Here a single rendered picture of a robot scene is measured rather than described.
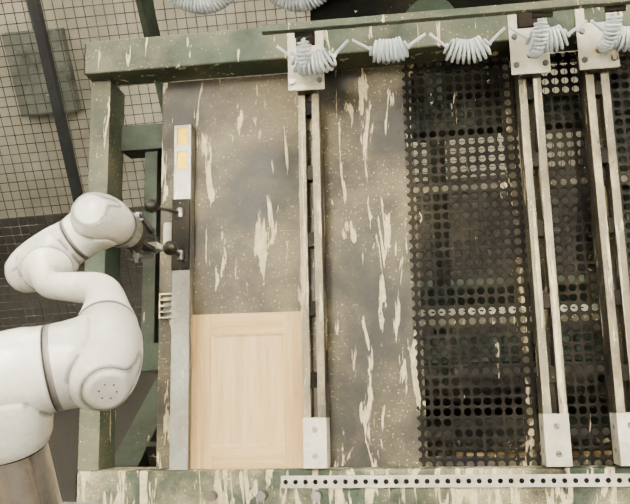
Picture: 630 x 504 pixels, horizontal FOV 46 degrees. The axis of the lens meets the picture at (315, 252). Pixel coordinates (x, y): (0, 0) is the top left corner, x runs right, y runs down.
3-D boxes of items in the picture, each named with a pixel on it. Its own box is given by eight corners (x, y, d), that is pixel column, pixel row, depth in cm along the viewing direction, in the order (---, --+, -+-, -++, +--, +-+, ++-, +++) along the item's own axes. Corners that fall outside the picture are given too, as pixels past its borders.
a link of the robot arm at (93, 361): (133, 287, 120) (45, 303, 117) (138, 346, 104) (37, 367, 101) (148, 355, 125) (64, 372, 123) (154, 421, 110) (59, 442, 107)
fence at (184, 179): (173, 468, 200) (169, 470, 197) (178, 130, 218) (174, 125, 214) (192, 468, 200) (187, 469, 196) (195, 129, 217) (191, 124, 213)
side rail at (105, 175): (94, 467, 210) (76, 471, 199) (106, 95, 230) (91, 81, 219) (114, 466, 209) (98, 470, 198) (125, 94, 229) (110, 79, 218)
